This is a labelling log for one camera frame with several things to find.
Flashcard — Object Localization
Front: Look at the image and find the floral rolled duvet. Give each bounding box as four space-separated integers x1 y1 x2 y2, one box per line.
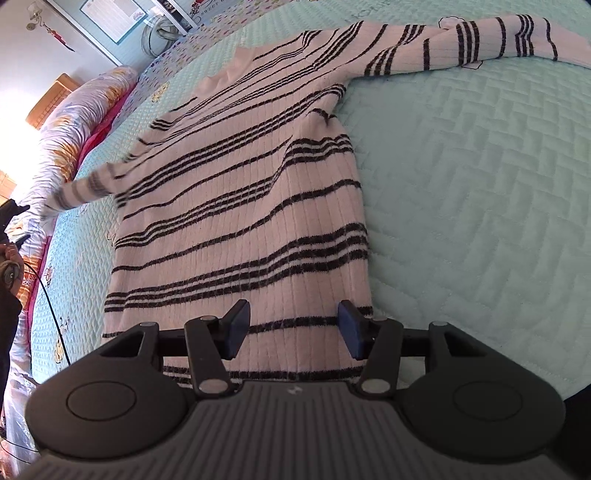
0 66 139 416

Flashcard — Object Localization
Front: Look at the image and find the white black-striped knit sweater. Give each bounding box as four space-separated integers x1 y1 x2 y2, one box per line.
39 14 591 384

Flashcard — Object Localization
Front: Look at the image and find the blue bordered wall chart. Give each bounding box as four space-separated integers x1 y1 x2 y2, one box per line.
76 0 148 44

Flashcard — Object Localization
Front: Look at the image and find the wooden headboard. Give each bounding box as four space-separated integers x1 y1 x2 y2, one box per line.
0 73 79 199

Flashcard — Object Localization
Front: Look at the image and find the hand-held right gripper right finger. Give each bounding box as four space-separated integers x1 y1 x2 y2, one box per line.
337 299 485 397

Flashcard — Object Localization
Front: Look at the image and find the person's left hand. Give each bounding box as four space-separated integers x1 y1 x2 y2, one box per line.
0 243 23 289

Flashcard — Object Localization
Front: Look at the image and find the sliding door wardrobe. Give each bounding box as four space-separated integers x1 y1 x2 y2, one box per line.
46 0 259 65

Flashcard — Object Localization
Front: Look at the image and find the red hanging knot ornament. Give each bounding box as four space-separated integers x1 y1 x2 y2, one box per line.
39 23 77 51

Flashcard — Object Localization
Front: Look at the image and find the mint bee print bedspread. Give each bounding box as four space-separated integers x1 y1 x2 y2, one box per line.
28 0 591 398

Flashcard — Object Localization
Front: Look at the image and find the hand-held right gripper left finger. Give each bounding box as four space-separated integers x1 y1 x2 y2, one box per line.
99 299 252 398

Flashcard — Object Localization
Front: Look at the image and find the wall lamp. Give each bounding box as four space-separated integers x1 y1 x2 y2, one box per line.
25 2 47 31

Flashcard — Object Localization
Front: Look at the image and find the heart print bed sheet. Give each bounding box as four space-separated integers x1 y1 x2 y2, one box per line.
139 0 287 84

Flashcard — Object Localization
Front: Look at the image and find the black cable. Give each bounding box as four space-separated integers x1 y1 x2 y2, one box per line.
16 258 72 367

